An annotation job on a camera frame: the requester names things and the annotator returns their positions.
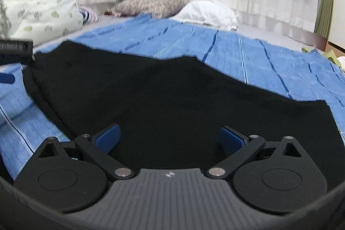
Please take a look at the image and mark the grey bed sheet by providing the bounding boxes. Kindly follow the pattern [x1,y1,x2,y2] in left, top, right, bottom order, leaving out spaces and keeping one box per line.
[32,8,328,53]

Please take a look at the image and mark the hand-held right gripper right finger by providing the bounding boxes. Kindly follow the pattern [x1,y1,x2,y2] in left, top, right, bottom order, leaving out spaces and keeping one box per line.
[207,126,303,181]

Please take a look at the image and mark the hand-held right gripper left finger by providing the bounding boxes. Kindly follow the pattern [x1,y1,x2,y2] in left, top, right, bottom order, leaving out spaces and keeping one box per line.
[38,124,134,181]

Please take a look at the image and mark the white printed pillow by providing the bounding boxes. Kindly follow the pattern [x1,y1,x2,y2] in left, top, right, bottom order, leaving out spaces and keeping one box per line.
[0,0,85,43]

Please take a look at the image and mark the striped cloth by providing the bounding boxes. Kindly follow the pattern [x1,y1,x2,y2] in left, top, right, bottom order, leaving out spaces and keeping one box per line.
[78,5,101,26]

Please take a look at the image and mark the green cloth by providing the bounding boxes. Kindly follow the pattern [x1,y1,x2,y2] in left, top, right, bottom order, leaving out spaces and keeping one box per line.
[301,47,340,64]

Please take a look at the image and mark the floral pillow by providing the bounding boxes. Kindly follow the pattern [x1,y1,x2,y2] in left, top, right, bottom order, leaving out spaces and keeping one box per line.
[105,0,187,19]

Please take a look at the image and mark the blue plaid blanket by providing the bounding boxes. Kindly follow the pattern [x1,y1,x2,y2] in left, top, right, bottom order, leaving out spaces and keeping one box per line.
[0,13,345,182]

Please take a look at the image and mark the black pants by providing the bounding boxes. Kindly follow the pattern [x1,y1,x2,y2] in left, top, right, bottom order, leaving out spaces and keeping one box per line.
[22,41,345,187]

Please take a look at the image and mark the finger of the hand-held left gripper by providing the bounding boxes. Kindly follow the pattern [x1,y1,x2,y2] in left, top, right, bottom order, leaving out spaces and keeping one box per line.
[0,73,16,84]

